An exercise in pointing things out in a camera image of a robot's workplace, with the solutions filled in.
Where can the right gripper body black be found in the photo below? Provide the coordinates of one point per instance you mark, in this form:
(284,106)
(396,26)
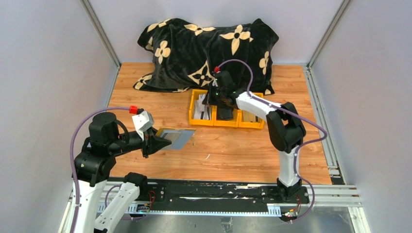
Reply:
(222,98)

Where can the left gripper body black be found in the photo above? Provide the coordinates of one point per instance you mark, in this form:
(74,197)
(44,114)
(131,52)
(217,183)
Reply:
(147,142)

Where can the yellow leather card holder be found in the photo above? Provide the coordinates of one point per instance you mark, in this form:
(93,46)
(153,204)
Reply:
(178,137)

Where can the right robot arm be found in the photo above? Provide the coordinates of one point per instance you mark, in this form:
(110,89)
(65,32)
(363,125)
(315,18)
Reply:
(286,130)

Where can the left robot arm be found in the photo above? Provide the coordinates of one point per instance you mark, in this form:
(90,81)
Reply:
(94,146)

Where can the black cards stack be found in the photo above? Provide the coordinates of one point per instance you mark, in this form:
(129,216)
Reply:
(224,112)

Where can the grey white cards stack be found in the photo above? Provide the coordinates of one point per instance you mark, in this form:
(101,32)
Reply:
(201,111)

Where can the middle yellow plastic bin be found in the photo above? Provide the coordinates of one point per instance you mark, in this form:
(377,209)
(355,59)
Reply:
(221,123)

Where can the yellow plastic bin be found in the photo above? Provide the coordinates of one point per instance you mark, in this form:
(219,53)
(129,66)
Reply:
(198,122)
(256,126)
(221,123)

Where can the left yellow plastic bin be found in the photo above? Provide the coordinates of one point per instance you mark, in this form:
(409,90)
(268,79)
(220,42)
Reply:
(198,122)

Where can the right yellow plastic bin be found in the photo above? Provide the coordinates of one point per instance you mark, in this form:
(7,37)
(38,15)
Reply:
(256,126)

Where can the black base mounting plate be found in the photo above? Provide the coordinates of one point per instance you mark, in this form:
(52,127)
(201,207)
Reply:
(215,197)

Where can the black floral plush blanket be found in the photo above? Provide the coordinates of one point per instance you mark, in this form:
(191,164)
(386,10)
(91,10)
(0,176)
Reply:
(185,55)

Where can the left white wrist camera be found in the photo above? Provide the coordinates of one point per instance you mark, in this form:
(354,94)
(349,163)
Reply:
(142,122)

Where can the aluminium frame rail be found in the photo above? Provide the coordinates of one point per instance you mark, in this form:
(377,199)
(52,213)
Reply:
(319,195)

